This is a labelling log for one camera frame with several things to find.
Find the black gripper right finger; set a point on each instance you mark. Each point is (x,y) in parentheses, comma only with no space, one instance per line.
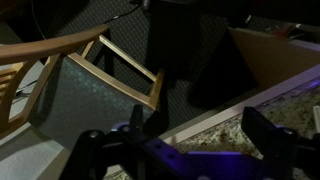
(266,133)

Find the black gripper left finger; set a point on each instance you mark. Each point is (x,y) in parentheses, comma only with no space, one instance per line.
(136,120)

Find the wooden chair with grey seat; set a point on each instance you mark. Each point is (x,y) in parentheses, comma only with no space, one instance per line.
(83,100)

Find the brown cardboard box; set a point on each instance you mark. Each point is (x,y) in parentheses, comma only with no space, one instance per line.
(276,56)

